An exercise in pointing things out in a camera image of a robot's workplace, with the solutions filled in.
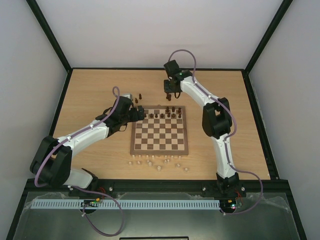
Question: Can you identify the black frame rail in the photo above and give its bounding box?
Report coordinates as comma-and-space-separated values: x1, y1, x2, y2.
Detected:
23, 178, 292, 199

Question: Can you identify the left controller board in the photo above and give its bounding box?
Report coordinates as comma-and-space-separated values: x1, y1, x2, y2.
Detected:
80, 198, 106, 208

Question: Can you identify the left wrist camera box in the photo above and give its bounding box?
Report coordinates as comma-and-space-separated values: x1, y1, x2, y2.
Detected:
122, 93, 133, 100

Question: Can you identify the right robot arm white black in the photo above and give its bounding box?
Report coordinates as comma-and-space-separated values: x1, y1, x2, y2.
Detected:
164, 60, 239, 196

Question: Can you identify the wooden chess board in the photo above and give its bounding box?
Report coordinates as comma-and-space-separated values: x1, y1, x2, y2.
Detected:
130, 105, 189, 156

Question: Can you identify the white slotted cable duct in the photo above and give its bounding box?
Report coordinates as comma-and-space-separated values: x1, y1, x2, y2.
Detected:
30, 199, 221, 210

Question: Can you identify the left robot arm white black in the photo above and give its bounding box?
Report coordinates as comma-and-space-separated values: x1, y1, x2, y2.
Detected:
30, 96, 145, 189

